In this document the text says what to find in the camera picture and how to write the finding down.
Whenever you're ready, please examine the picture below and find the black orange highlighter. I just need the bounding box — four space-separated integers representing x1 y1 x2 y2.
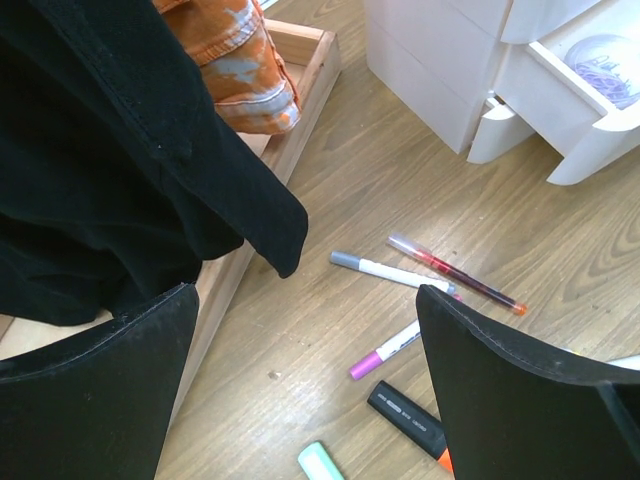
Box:
367 381 453 472

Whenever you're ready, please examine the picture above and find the red transparent pen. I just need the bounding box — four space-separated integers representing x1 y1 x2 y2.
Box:
387 234 527 316

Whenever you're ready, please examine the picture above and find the orange tie-dye garment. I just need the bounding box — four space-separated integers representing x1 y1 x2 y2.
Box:
154 0 301 135

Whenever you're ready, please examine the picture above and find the wooden clothes rack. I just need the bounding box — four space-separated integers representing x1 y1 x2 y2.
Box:
1 19 341 418

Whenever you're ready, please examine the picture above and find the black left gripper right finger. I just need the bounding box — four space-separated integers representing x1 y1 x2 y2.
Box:
416 286 639 479

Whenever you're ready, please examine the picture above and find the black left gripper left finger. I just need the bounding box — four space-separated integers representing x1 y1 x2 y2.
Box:
1 284 199 479

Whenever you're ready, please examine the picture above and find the white marker grey cap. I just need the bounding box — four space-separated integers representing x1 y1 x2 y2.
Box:
329 251 456 295

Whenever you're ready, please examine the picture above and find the white marker pink cap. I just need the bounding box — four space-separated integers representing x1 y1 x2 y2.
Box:
349 319 421 381

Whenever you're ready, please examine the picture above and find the white three-drawer organizer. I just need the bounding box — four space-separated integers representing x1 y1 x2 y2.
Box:
364 1 639 185

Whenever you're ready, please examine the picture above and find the black garment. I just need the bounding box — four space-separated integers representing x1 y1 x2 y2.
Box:
1 1 308 326

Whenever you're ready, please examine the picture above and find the clear jar of paper clips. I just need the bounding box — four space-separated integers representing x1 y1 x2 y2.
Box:
564 34 639 110

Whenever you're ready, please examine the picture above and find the green transparent highlighter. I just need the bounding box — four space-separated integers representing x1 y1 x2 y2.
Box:
298 441 345 480

